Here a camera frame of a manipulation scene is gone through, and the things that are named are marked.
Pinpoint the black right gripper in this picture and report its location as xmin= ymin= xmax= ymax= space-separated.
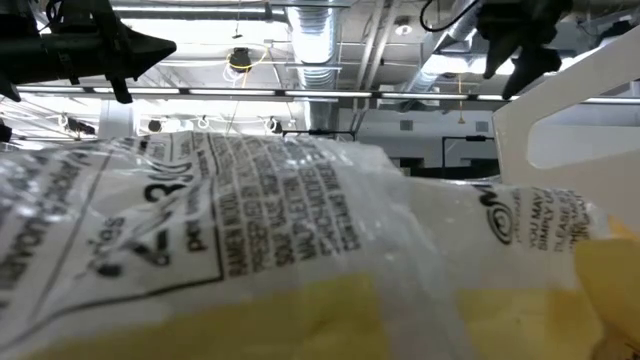
xmin=477 ymin=0 xmax=574 ymax=100

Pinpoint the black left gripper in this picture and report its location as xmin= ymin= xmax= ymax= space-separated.
xmin=0 ymin=24 xmax=177 ymax=105

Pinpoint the white plastic tray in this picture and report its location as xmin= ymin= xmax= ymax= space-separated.
xmin=492 ymin=24 xmax=640 ymax=231

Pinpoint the white column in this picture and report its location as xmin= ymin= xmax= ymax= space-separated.
xmin=97 ymin=99 xmax=136 ymax=140

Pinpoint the grey ceiling pipe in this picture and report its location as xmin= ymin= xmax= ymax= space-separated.
xmin=352 ymin=0 xmax=396 ymax=132

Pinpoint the long ceiling light strip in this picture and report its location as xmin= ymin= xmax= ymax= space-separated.
xmin=14 ymin=85 xmax=640 ymax=105

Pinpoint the yellow white ramen packet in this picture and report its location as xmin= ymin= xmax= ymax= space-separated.
xmin=0 ymin=130 xmax=640 ymax=360

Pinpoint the yellow hanging cord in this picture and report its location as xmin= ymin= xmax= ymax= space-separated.
xmin=455 ymin=73 xmax=466 ymax=125

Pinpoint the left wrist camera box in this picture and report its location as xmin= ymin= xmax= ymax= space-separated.
xmin=44 ymin=0 xmax=119 ymax=35

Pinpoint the smooth silver ceiling duct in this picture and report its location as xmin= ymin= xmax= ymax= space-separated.
xmin=399 ymin=0 xmax=484 ymax=112

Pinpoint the black ceiling cord reel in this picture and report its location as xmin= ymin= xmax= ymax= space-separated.
xmin=225 ymin=45 xmax=270 ymax=75

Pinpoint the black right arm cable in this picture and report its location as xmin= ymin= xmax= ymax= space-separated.
xmin=418 ymin=0 xmax=481 ymax=34

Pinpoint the black door frame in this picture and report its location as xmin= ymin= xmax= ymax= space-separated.
xmin=441 ymin=134 xmax=497 ymax=179

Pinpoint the ribbed silver ceiling duct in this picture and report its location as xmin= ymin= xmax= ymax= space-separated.
xmin=285 ymin=0 xmax=342 ymax=132

